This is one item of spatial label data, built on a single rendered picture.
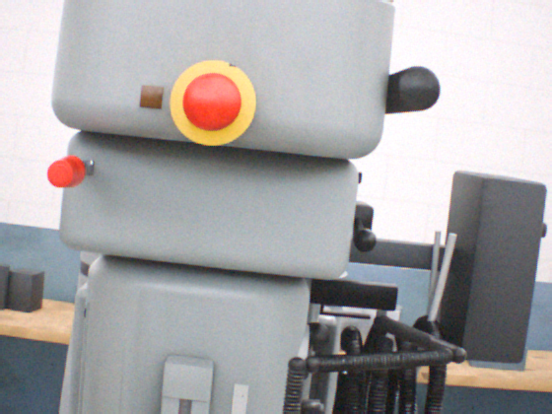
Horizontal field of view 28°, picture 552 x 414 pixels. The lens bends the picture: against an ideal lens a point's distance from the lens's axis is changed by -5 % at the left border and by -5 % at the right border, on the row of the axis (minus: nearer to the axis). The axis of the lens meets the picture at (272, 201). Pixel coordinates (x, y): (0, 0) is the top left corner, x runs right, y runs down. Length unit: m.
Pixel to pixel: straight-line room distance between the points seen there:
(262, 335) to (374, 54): 0.27
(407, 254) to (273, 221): 0.45
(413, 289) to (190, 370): 4.43
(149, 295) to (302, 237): 0.14
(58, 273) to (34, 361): 0.44
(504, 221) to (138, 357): 0.49
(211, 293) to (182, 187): 0.10
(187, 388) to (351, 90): 0.28
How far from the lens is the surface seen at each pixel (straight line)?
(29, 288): 4.89
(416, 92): 0.88
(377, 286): 1.08
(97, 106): 0.85
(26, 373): 5.47
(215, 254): 0.94
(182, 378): 0.95
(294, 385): 0.84
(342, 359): 0.87
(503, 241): 1.30
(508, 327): 1.31
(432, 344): 0.99
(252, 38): 0.84
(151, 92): 0.84
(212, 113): 0.79
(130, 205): 0.94
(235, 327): 0.98
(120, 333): 0.99
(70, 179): 0.81
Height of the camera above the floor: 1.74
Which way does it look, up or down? 3 degrees down
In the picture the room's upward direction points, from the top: 6 degrees clockwise
